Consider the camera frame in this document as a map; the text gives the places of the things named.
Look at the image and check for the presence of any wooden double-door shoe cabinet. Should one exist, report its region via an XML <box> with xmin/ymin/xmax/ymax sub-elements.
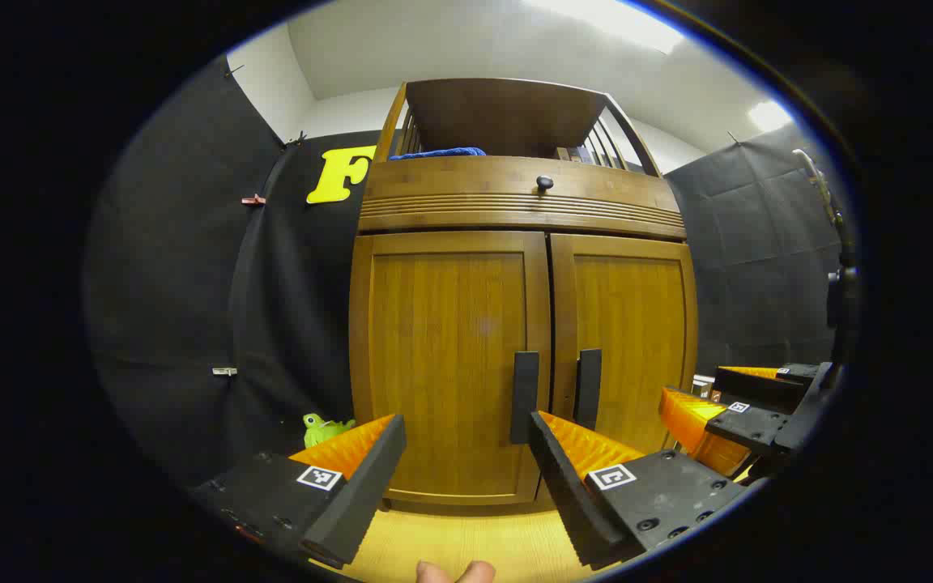
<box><xmin>349</xmin><ymin>79</ymin><xmax>698</xmax><ymax>511</ymax></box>

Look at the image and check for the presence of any ceiling light panel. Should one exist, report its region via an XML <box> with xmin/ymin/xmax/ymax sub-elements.
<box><xmin>748</xmin><ymin>100</ymin><xmax>793</xmax><ymax>133</ymax></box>

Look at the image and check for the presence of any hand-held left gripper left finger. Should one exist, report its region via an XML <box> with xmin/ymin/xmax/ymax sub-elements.
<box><xmin>191</xmin><ymin>415</ymin><xmax>407</xmax><ymax>570</ymax></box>

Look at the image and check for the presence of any green toy frog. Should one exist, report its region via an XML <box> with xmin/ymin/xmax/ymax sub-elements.
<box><xmin>302</xmin><ymin>413</ymin><xmax>356</xmax><ymax>449</ymax></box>

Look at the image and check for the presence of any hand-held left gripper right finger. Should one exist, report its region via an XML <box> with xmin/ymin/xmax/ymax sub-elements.
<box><xmin>528</xmin><ymin>410</ymin><xmax>751</xmax><ymax>570</ymax></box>

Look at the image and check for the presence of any blue cloth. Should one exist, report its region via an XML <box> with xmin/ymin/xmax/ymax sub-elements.
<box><xmin>390</xmin><ymin>147</ymin><xmax>486</xmax><ymax>160</ymax></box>

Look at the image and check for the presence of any wooden cabinet drawer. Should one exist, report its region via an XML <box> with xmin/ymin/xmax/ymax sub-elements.
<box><xmin>357</xmin><ymin>155</ymin><xmax>688</xmax><ymax>240</ymax></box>

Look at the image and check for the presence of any wooden shoe cabinet door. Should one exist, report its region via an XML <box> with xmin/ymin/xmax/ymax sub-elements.
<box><xmin>349</xmin><ymin>231</ymin><xmax>552</xmax><ymax>507</ymax></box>
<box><xmin>549</xmin><ymin>233</ymin><xmax>698</xmax><ymax>458</ymax></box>

